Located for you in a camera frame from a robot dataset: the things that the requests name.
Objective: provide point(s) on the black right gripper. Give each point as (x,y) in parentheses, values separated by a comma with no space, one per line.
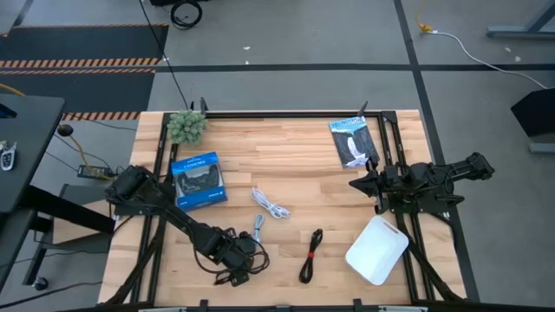
(392,180)

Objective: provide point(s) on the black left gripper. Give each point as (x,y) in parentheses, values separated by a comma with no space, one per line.
(234,258)

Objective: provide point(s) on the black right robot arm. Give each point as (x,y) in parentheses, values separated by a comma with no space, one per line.
(433,175)

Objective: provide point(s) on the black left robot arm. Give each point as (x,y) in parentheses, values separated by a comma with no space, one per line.
(182,221)

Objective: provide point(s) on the white plastic tray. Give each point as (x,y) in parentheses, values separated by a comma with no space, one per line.
(377,250)

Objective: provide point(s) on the blue game controller box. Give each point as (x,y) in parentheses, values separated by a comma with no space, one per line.
(199,180)

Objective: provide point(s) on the green artificial succulent plant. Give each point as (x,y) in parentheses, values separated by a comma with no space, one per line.
(187,127)

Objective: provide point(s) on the black power adapter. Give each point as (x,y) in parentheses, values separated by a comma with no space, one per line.
(93,172)

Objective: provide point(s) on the black angled stand panel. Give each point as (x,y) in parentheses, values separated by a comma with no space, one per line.
(535,112)

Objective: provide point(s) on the black caster wheel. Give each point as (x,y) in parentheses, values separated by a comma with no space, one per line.
(40,284)

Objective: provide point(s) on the grey table leg foot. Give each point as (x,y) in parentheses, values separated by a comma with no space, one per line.
(520,31)

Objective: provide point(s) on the black hazard-striped floor mat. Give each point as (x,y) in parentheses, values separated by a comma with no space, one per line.
(78,91)
(82,43)

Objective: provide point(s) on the black desk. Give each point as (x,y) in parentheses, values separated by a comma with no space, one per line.
(26,147)

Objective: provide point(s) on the car key fob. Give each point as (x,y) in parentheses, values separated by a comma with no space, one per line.
(8,158)

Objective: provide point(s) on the black frame bracket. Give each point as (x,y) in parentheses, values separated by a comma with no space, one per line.
(357,304)
(204,304)

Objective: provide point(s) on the black frame post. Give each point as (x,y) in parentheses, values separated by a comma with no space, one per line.
(363,108)
(203,105)

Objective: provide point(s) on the black aluminium table frame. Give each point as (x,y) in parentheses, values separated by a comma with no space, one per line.
(282,115)

